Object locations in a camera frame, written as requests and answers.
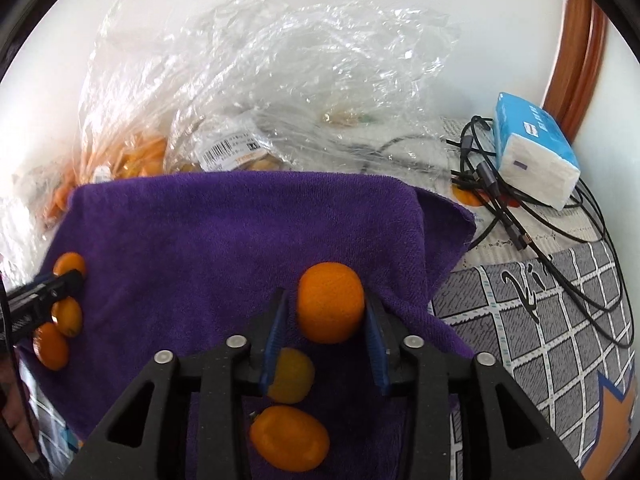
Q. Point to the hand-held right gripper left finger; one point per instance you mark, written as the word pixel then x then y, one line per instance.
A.
pixel 274 340

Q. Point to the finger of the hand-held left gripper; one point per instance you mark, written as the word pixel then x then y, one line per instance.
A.
pixel 55 284
pixel 30 322

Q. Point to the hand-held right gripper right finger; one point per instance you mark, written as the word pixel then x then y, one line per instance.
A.
pixel 375 347

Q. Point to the small round orange mandarin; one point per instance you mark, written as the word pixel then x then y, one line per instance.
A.
pixel 69 262
pixel 50 347

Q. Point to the oval orange kumquat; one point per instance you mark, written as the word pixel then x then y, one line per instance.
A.
pixel 289 437
pixel 68 317

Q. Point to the yellowish green kumquat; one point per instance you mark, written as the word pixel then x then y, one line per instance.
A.
pixel 296 376

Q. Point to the large orange mandarin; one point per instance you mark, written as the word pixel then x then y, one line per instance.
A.
pixel 330 302

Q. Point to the purple towel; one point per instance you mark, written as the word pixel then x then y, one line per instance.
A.
pixel 200 240

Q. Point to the clear plastic bag of oranges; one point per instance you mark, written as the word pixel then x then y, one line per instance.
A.
pixel 125 160

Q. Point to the grey checked tablecloth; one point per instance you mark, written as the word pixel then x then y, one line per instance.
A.
pixel 540 350

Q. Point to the blue white tissue pack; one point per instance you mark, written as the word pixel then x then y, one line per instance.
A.
pixel 537 155

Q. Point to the large clear labelled plastic bag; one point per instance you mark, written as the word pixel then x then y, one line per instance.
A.
pixel 325 60

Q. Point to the brown wooden door frame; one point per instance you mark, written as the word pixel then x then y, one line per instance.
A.
pixel 575 60

